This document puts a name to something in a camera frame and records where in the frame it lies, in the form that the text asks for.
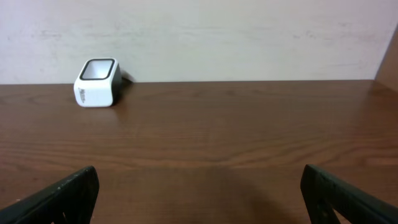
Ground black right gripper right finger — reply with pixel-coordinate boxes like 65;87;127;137
300;164;397;224

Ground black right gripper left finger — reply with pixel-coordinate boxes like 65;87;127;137
1;166;100;223

